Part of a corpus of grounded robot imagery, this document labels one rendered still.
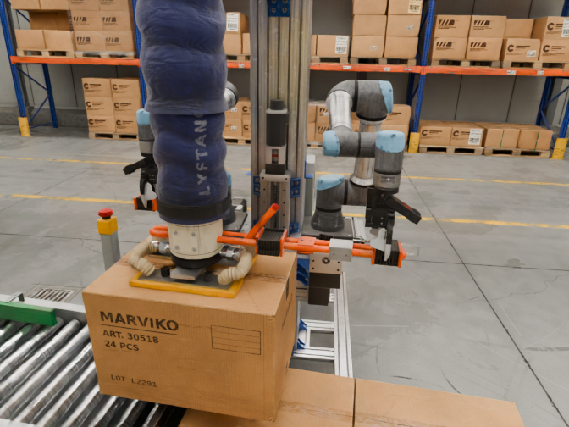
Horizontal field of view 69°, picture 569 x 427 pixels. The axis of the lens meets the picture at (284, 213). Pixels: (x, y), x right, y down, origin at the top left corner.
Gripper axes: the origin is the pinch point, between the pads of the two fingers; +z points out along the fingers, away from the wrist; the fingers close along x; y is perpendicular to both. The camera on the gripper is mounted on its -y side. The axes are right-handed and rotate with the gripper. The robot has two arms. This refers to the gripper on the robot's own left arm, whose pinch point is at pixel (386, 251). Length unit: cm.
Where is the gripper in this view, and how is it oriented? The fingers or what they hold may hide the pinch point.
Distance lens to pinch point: 127.9
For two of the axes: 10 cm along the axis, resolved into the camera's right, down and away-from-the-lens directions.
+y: -9.8, -0.7, 1.6
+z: -0.1, 9.4, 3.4
